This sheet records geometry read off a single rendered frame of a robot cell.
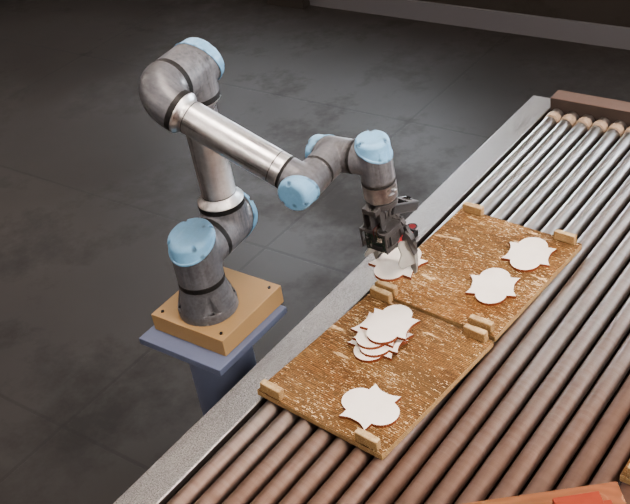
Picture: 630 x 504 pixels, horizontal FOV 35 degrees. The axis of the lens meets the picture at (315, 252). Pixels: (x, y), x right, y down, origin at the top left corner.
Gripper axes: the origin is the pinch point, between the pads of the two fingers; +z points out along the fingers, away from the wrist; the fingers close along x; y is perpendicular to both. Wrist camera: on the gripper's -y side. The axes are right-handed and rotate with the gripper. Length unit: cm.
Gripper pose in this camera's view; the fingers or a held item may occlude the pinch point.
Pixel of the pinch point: (397, 262)
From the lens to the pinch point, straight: 233.4
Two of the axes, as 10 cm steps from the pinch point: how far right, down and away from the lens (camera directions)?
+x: 7.8, 2.7, -5.7
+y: -6.1, 5.7, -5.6
